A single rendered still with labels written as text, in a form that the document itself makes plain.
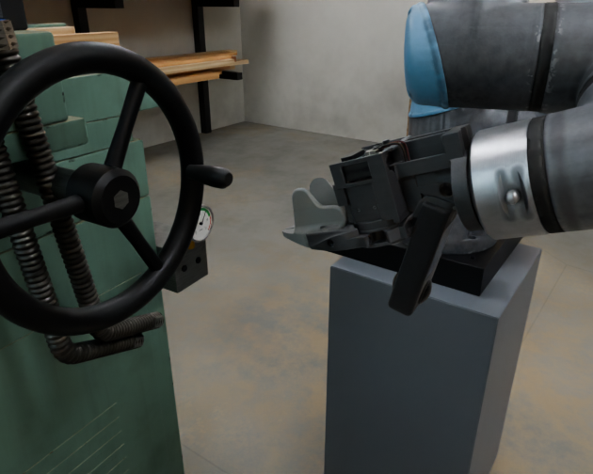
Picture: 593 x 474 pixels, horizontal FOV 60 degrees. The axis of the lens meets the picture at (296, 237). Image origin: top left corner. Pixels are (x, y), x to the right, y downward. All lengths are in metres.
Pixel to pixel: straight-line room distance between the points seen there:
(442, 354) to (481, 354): 0.07
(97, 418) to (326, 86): 3.62
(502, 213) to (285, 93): 4.11
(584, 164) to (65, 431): 0.76
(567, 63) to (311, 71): 3.88
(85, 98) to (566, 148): 0.58
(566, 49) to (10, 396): 0.73
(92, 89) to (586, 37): 0.57
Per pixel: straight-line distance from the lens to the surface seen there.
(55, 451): 0.89
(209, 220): 0.87
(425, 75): 0.49
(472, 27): 0.49
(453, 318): 0.88
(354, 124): 4.16
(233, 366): 1.60
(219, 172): 0.58
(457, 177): 0.42
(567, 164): 0.40
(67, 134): 0.62
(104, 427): 0.94
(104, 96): 0.77
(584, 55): 0.48
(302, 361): 1.60
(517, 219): 0.41
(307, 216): 0.51
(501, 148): 0.41
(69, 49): 0.51
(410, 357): 0.95
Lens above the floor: 0.99
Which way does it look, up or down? 24 degrees down
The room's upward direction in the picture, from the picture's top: straight up
